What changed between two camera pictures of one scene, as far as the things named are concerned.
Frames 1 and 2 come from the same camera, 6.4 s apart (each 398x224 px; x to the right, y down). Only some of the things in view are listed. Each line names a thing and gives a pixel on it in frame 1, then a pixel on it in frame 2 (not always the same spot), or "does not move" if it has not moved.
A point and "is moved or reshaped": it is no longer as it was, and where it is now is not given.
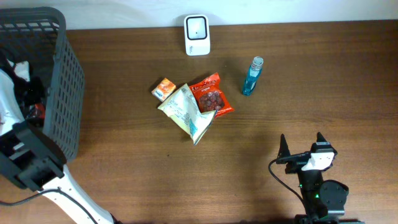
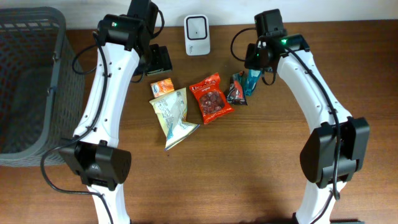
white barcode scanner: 197,37 does not move
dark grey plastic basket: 45,79 does not move
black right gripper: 298,157 -> 252,62
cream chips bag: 182,107 -> 171,110
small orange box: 163,89 is moved or reshaped
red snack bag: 210,96 does not move
